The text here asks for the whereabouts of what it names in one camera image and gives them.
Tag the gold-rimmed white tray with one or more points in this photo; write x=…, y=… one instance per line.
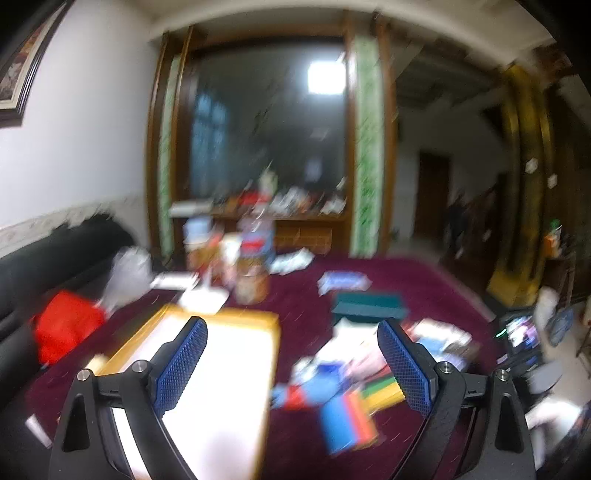
x=235, y=369

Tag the wooden sideboard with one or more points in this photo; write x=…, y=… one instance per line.
x=295, y=226

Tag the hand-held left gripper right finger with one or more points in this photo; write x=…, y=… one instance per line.
x=404, y=364

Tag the white booklet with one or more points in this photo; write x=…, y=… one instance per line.
x=175, y=280

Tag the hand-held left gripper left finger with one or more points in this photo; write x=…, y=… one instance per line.
x=182, y=364

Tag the teal box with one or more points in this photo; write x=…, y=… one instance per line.
x=369, y=307

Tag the framed wall picture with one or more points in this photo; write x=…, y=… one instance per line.
x=23, y=60

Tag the maroon tablecloth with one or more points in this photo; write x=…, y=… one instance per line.
x=300, y=332

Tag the black sofa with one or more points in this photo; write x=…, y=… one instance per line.
x=46, y=263

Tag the stack of coloured felt sheets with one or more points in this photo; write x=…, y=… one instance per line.
x=351, y=415

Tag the round brown jar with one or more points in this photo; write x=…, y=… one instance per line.
x=252, y=286

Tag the cluster of jars and tins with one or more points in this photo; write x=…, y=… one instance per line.
x=226, y=254

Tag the blue and white packet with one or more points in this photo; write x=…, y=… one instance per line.
x=344, y=282

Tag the brown wooden door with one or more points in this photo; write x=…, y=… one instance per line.
x=432, y=196

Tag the wooden framed glass panel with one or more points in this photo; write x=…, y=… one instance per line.
x=272, y=124

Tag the red plastic bag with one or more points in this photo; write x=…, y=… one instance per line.
x=64, y=325

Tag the clear plastic bag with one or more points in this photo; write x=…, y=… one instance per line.
x=124, y=277

